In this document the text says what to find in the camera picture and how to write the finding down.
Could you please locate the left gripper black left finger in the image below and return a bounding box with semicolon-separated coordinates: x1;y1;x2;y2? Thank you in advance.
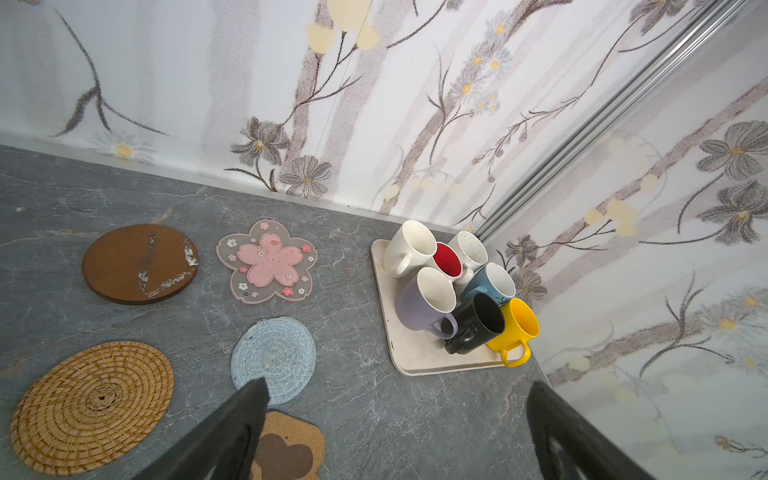
136;378;270;479

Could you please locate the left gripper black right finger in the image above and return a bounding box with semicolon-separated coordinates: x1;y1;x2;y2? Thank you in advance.
526;381;651;479

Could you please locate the brown paw print coaster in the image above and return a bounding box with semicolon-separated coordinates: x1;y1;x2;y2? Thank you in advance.
250;411;326;480

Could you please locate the grey round felt coaster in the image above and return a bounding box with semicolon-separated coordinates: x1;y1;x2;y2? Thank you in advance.
230;316;317;406

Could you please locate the rattan woven round coaster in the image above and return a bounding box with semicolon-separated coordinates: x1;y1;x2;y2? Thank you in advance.
9;341;175;477

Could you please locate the black mug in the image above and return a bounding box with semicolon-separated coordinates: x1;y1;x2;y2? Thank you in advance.
440;293;505;354

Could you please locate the pink flower coaster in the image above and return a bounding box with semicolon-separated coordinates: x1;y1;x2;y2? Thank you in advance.
216;219;318;305

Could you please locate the dark brown round coaster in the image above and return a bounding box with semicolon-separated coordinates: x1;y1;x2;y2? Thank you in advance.
81;224;200;305

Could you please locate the lavender mug white inside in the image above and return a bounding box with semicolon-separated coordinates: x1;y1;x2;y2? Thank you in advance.
395;267;458;340

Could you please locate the white mug red inside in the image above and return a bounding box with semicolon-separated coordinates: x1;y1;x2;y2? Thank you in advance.
426;242;464;283

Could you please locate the yellow mug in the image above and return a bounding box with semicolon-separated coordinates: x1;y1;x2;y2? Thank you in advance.
486;298;540;368

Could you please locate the beige serving tray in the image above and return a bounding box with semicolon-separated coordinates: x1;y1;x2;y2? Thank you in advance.
371;239;523;376

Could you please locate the blue mug white inside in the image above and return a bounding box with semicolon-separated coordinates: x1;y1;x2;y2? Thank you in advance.
459;262;516;306

